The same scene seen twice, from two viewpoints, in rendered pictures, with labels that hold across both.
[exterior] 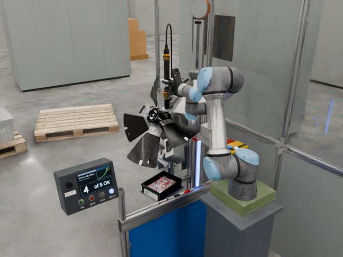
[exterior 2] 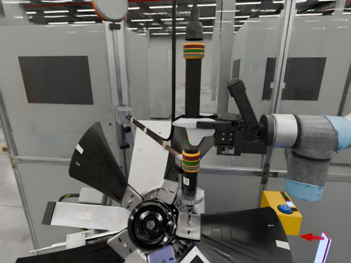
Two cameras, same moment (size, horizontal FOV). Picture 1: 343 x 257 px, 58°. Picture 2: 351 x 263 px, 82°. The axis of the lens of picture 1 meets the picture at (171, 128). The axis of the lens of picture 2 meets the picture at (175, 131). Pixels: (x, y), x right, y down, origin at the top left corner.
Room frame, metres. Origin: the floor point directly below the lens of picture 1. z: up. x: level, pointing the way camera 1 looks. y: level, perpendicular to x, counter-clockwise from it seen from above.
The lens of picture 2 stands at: (1.68, 0.40, 1.59)
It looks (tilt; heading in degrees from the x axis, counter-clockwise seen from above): 17 degrees down; 311
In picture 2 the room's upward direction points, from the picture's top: straight up
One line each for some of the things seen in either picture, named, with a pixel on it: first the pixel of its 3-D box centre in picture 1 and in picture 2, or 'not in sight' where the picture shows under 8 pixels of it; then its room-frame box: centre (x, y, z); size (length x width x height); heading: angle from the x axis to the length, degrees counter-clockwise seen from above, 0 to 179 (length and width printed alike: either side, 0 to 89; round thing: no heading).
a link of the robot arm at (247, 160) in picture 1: (244, 163); not in sight; (1.32, -0.36, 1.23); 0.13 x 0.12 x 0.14; 106
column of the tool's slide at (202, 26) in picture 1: (196, 122); (126, 186); (2.62, -0.23, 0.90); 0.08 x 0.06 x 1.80; 69
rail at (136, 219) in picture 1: (185, 198); not in sight; (1.60, -0.09, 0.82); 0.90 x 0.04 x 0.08; 124
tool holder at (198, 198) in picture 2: (167, 102); (188, 178); (1.96, 0.03, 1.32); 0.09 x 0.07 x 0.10; 159
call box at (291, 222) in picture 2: (234, 152); (278, 212); (1.82, -0.41, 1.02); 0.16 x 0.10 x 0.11; 124
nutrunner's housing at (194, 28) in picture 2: (166, 80); (191, 120); (1.95, 0.03, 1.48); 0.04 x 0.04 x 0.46
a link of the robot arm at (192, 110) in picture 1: (194, 109); (305, 170); (1.73, -0.13, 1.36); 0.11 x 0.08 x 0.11; 106
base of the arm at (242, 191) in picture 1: (243, 183); not in sight; (1.32, -0.36, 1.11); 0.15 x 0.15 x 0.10
